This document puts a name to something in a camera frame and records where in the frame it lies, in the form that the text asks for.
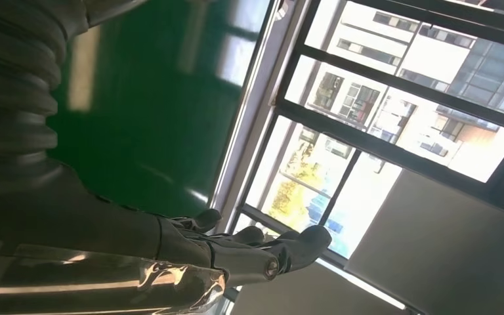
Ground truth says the white building outside window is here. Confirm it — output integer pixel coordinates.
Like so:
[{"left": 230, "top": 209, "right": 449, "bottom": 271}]
[{"left": 284, "top": 0, "right": 504, "bottom": 184}]

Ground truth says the silver conveyor side rail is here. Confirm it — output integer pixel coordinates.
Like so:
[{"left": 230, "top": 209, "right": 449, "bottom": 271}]
[{"left": 207, "top": 0, "right": 319, "bottom": 236}]

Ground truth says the green conveyor belt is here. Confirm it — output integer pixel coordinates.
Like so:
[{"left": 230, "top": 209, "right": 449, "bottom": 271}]
[{"left": 45, "top": 0, "right": 276, "bottom": 219}]

